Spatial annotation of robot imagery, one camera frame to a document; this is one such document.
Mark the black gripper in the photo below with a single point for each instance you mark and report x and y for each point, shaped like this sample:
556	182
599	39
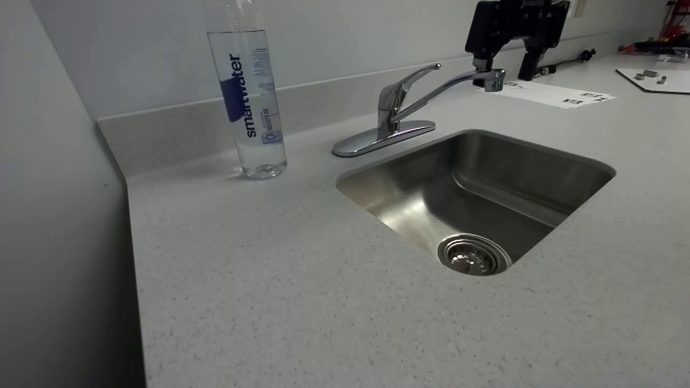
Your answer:
496	22

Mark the chrome tap with nozzle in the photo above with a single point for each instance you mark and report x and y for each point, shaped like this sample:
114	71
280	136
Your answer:
394	117

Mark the white paper sheet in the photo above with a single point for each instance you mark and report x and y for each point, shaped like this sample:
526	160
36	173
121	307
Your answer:
552	96

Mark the stainless steel sink basin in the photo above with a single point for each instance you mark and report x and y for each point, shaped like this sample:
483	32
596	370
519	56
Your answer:
513	191

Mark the round metal sink drain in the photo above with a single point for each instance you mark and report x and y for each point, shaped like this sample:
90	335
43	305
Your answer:
473	256

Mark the clear smartwater bottle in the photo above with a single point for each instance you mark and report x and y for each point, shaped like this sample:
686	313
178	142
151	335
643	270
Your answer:
242	63

